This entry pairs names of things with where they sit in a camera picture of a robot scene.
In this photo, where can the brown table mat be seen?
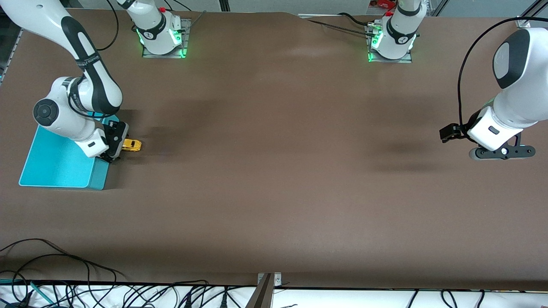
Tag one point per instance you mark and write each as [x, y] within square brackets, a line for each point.
[274, 171]

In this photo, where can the red box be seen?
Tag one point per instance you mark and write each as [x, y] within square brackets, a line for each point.
[383, 4]

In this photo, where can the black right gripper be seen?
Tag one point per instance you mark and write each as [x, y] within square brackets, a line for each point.
[116, 136]

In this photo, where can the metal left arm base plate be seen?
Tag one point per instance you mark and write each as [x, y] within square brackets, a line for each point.
[389, 61]

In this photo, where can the yellow beetle toy car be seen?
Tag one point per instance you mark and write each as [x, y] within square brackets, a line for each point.
[132, 146]

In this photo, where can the grey metal post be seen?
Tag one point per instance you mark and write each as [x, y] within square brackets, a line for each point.
[263, 295]

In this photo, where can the black frame post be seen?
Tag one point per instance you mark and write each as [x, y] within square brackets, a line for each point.
[224, 5]

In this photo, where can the metal table bracket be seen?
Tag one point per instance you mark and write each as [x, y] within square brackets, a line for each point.
[277, 280]

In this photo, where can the black power plug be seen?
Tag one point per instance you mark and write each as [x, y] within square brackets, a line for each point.
[224, 299]
[188, 301]

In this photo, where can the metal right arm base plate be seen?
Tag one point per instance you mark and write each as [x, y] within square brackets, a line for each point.
[165, 56]

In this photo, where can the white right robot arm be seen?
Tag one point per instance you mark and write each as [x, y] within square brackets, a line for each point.
[94, 85]

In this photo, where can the turquoise plastic bin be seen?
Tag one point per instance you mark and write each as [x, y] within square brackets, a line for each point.
[60, 167]

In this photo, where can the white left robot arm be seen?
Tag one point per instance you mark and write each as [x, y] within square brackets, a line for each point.
[522, 85]

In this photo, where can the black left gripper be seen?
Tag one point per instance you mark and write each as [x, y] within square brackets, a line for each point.
[460, 128]

